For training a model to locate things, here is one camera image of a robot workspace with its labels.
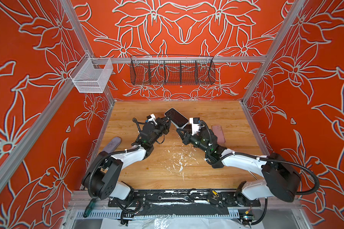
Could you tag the white slotted cable duct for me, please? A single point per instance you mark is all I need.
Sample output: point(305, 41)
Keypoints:
point(116, 214)

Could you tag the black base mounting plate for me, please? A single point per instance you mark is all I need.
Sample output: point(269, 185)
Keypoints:
point(219, 197)

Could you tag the black wire basket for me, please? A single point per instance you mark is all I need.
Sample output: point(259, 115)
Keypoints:
point(172, 72)

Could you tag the aluminium frame post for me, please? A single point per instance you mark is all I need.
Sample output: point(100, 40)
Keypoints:
point(83, 40)
point(288, 21)

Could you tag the white wire basket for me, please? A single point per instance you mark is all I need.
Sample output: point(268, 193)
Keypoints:
point(87, 77)

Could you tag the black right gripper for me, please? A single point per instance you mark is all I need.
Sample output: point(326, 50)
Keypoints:
point(186, 138)

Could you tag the lavender grey phone case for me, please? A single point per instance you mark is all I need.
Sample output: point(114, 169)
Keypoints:
point(112, 145)

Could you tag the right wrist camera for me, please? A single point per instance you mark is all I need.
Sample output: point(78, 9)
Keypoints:
point(196, 124)

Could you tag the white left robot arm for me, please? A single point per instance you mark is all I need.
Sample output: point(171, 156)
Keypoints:
point(101, 178)

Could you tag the green handled screwdriver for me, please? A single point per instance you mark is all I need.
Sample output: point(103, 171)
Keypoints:
point(88, 210)

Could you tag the aluminium frame post right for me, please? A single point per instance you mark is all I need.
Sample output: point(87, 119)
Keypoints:
point(288, 21)

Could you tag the black phone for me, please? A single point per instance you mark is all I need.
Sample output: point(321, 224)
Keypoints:
point(179, 120)

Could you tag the aluminium left side rail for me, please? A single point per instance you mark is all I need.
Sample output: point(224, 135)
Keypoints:
point(19, 153)

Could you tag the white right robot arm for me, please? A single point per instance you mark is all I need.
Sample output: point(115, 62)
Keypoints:
point(279, 178)

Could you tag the aluminium horizontal back rail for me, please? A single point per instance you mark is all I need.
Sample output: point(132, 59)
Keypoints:
point(217, 59)

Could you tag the pink phone case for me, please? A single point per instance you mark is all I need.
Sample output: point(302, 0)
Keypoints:
point(218, 132)

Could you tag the green circuit board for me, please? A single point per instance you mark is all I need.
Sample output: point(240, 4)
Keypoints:
point(245, 219)

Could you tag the aluminium frame post left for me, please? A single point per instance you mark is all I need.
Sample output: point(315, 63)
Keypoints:
point(83, 40)

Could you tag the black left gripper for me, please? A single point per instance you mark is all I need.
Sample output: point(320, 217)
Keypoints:
point(165, 126)

